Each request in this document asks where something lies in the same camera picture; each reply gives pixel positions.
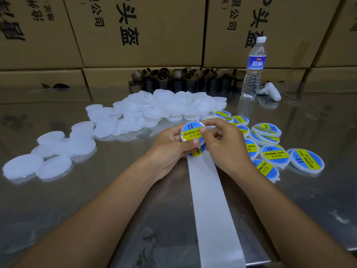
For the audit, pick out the person's left hand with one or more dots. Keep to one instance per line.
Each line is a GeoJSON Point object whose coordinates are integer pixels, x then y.
{"type": "Point", "coordinates": [164, 153]}

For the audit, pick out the person's right hand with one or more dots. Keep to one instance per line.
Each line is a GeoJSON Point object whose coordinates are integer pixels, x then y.
{"type": "Point", "coordinates": [234, 148]}

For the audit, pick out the pile of white plastic lids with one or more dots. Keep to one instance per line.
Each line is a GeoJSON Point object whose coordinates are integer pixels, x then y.
{"type": "Point", "coordinates": [139, 106]}

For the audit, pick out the sticker roll with backing strip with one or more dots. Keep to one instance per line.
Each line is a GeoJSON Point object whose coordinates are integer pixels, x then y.
{"type": "Point", "coordinates": [215, 220]}

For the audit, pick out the person's right forearm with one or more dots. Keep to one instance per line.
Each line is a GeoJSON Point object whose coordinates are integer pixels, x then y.
{"type": "Point", "coordinates": [304, 226]}

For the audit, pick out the person's left forearm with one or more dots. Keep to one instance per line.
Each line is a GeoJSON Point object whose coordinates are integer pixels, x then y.
{"type": "Point", "coordinates": [83, 226]}

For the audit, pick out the white handheld controller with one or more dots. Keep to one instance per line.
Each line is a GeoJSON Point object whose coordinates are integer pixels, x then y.
{"type": "Point", "coordinates": [269, 92]}

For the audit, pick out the row of dark cardboard tubes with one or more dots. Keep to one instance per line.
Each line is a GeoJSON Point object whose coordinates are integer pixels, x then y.
{"type": "Point", "coordinates": [170, 79]}

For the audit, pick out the clear plastic water bottle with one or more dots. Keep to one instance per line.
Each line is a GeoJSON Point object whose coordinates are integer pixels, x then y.
{"type": "Point", "coordinates": [254, 68]}

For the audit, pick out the stack of brown cardboard boxes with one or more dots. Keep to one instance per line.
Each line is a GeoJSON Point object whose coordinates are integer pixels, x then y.
{"type": "Point", "coordinates": [145, 30]}

